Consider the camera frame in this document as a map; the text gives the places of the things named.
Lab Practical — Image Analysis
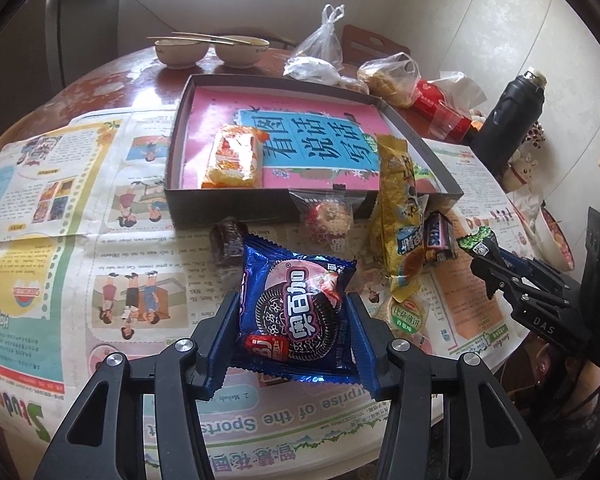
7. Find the wooden chair with slot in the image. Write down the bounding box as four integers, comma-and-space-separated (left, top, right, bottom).
341, 24, 411, 68

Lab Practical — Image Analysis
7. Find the dark green snack packet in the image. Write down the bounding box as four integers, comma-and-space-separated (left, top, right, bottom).
456, 225, 503, 261

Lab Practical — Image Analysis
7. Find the person's right hand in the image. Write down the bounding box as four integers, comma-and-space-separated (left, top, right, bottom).
527, 335, 600, 411

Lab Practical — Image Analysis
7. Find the plastic bag of buns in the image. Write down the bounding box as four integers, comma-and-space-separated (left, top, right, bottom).
356, 52, 421, 107

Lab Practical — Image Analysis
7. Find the dark brown wrapped candy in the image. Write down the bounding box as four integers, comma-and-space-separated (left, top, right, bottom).
210, 217, 248, 266

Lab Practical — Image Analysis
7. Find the grey refrigerator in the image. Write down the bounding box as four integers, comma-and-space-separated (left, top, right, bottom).
45, 0, 123, 91

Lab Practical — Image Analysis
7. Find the dark patterned clothing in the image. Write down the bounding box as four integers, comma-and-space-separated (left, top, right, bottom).
490, 380, 600, 480

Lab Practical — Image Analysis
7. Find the black thermos flask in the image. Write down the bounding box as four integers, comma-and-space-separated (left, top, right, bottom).
470, 66, 548, 178

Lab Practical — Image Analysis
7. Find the round green-label cracker packet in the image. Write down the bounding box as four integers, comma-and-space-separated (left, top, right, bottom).
370, 285, 428, 348

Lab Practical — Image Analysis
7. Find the wooden chopstick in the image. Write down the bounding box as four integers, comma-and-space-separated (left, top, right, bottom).
146, 35, 241, 46
171, 31, 236, 43

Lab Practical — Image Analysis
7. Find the small rabbit figurine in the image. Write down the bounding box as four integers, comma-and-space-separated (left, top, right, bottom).
502, 152, 541, 191

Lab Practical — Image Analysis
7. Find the cream ceramic bowl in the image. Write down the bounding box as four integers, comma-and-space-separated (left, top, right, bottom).
154, 37, 210, 70
214, 35, 271, 68

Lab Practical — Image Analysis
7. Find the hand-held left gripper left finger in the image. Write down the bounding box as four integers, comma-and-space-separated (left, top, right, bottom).
32, 292, 241, 480

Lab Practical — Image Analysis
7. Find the grey cardboard box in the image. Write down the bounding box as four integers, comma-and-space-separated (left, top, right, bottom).
164, 74, 465, 230

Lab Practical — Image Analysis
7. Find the orange rice cracker packet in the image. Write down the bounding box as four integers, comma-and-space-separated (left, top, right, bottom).
201, 124, 271, 190

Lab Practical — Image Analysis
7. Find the tall clear plastic bag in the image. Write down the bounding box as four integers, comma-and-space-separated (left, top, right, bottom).
290, 4, 345, 73

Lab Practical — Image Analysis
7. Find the spotted soft toy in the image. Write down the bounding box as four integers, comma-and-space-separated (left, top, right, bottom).
525, 122, 546, 153

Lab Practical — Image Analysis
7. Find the small blue chocolate bar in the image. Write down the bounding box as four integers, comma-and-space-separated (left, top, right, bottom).
422, 210, 461, 263

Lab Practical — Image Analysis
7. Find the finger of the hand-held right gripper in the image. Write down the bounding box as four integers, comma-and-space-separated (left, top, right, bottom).
470, 256, 571, 321
480, 240, 581, 296

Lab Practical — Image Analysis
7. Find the crumpled white plastic bag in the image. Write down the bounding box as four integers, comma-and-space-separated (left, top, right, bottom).
282, 56, 341, 85

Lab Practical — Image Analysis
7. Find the clear plastic cup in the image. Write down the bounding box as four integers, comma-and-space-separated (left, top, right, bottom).
430, 100, 463, 138

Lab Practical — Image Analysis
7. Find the white bowl with food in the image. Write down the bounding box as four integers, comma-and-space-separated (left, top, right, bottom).
532, 200, 576, 271

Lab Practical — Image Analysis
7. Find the colourful newspaper sheet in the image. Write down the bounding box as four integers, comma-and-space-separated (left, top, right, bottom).
0, 220, 486, 466
180, 85, 438, 193
415, 137, 536, 361
0, 110, 178, 241

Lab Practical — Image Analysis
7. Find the blue cookie packet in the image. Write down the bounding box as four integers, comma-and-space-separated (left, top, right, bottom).
230, 232, 361, 386

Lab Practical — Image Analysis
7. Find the round candy in clear wrapper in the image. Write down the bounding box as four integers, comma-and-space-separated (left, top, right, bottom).
289, 187, 363, 243

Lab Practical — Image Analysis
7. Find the red tissue packet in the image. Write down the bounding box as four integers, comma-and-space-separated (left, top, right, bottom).
412, 71, 488, 142

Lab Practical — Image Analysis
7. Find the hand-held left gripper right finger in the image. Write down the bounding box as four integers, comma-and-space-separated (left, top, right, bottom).
347, 292, 566, 480

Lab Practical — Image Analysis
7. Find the long yellow snack packet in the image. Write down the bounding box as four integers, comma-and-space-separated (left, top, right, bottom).
369, 134, 431, 303

